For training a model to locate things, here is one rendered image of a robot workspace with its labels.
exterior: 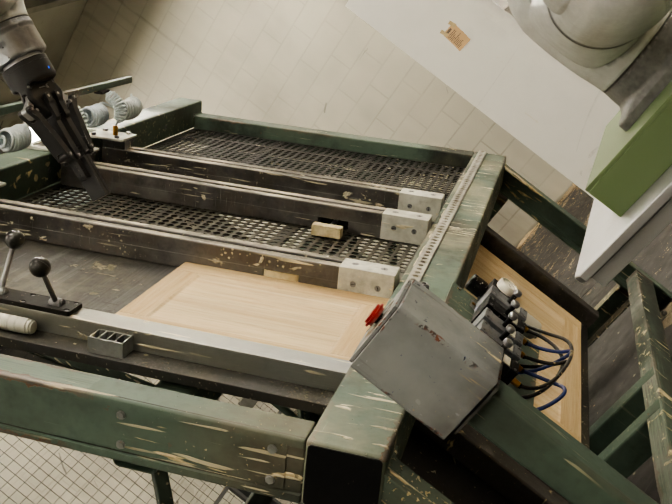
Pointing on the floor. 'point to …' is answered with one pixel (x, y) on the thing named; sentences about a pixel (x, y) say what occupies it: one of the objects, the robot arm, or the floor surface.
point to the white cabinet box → (500, 75)
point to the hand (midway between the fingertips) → (90, 177)
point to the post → (552, 452)
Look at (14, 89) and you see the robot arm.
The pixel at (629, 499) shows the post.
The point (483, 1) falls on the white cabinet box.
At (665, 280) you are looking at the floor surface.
